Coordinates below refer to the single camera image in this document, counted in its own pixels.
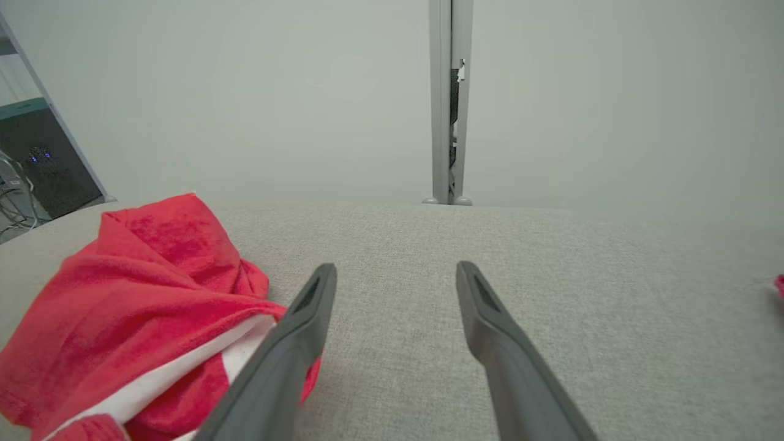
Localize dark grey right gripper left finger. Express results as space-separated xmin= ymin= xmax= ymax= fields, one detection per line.
xmin=193 ymin=263 xmax=337 ymax=441

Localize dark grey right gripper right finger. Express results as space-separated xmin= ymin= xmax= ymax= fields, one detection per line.
xmin=456 ymin=260 xmax=598 ymax=441

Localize red shorts with white stripe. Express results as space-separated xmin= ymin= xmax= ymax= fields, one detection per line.
xmin=0 ymin=193 xmax=322 ymax=441

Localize black computer cabinet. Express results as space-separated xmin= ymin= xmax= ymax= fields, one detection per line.
xmin=0 ymin=98 xmax=104 ymax=221

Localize grey metal frame bar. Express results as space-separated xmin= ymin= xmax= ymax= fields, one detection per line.
xmin=0 ymin=12 xmax=117 ymax=204

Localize grey vertical metal post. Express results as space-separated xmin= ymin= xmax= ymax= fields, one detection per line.
xmin=423 ymin=0 xmax=473 ymax=206

